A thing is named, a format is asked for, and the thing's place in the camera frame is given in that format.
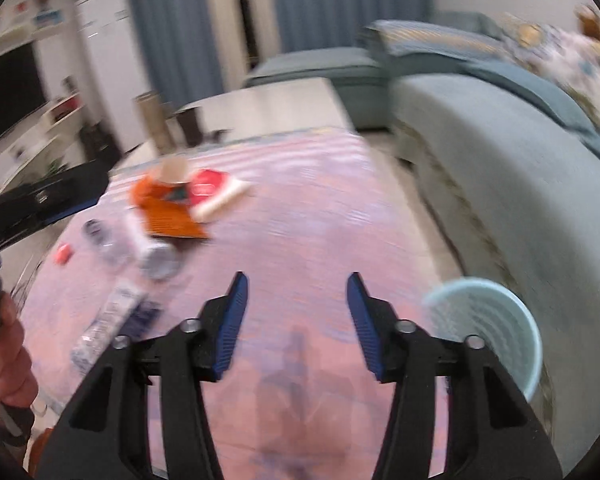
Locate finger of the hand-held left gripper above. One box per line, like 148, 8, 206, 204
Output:
0, 161, 112, 257

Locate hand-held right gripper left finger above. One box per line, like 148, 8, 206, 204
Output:
39, 271, 251, 480

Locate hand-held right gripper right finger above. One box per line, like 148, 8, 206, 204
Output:
346, 271, 563, 480

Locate clear plastic bottle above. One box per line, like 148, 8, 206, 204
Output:
82, 217, 132, 267

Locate dark blue packet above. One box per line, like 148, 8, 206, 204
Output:
125, 299, 162, 337

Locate silver can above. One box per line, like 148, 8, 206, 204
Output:
123, 210, 182, 281

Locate orange snack packet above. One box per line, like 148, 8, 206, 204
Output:
130, 174, 212, 241

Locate beige paper cup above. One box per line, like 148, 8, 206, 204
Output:
159, 156, 192, 184

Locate red and white box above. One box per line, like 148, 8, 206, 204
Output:
187, 168, 254, 224

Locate light blue plastic basket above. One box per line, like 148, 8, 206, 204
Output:
422, 276, 544, 405

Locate person's left hand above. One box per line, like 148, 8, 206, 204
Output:
0, 291, 39, 409

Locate white television cabinet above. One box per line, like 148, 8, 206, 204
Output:
0, 24, 103, 203

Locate black television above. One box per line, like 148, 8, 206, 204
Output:
0, 41, 49, 150

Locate gold thermos flask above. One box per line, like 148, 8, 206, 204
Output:
134, 90, 175, 155

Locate pink patterned tablecloth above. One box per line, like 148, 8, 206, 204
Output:
20, 127, 463, 480

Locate white refrigerator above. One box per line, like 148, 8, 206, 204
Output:
74, 0, 152, 155

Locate dark brown cup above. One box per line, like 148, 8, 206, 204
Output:
172, 105, 204, 147

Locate blue curtain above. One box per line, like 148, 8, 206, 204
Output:
266, 0, 434, 57
124, 0, 227, 107

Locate blue-grey sofa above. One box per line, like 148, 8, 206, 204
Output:
244, 10, 600, 473

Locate cream curtain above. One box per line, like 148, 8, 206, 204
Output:
200, 0, 255, 96

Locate striped sofa armrest towel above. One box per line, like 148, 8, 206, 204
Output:
374, 20, 507, 59

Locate floral sofa back cushions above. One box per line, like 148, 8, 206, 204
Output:
500, 10, 600, 137

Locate brown monkey plush toy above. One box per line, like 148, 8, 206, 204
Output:
576, 4, 600, 40

